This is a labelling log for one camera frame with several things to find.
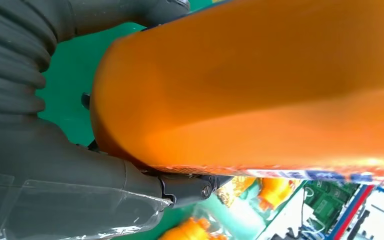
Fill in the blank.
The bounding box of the red metal beam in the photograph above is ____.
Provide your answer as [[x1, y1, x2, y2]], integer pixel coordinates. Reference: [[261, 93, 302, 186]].
[[332, 184, 377, 240]]

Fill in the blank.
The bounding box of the green plastic crate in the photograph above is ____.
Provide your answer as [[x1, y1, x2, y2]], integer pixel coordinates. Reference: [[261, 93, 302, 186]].
[[302, 180, 360, 233]]

